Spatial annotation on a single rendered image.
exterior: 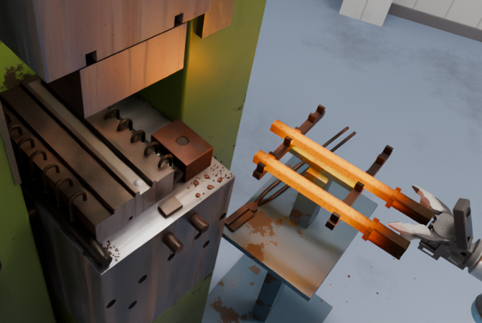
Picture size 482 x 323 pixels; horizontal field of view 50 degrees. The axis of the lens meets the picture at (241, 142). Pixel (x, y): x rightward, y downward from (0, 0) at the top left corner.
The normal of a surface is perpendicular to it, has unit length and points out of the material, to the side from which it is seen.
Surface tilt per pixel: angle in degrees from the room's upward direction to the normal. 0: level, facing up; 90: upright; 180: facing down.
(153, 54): 90
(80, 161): 0
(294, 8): 0
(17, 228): 90
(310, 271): 0
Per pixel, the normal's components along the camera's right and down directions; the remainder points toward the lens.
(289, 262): 0.15, -0.67
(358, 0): -0.30, 0.67
